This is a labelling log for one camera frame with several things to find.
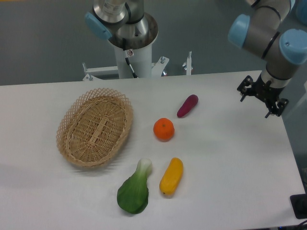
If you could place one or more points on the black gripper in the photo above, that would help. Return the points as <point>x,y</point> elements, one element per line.
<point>264,92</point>

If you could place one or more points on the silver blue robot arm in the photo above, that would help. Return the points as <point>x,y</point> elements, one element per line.
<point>283,52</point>

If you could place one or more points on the purple sweet potato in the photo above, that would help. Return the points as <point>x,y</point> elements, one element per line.
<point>188,105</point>

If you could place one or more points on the orange tangerine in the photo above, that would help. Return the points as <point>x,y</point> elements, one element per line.
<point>164,129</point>

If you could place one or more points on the black device at edge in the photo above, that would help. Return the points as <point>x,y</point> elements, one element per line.
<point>299,205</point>

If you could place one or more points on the yellow mango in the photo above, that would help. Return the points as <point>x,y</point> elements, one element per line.
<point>171,177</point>

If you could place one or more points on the green bok choy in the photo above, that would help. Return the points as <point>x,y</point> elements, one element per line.
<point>132,196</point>

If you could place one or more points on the woven wicker basket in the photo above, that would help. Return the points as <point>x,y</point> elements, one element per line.
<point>95,127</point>

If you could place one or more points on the white clamp post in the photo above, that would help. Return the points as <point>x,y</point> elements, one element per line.
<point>187,65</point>

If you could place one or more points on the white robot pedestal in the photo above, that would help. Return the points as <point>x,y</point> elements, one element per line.
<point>130,30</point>

